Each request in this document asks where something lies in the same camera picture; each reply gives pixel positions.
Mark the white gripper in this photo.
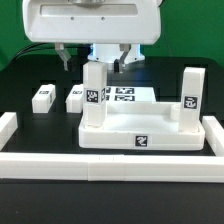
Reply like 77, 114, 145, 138
22, 0, 162, 73

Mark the white desk top tray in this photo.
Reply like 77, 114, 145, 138
79, 101, 205, 151

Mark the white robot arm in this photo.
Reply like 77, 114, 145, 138
22, 0, 165, 72

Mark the fiducial marker board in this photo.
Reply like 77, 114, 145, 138
106, 86, 156, 102

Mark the white left fence block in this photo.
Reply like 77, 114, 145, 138
0, 112, 18, 151

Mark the white fence block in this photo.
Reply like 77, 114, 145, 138
0, 112, 18, 151
202, 116, 224, 157

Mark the white front fence bar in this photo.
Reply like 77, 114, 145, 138
0, 152, 224, 183

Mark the white right fence block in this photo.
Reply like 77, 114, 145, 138
202, 116, 224, 157

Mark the black cable left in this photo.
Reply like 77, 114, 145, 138
6, 42, 58, 68

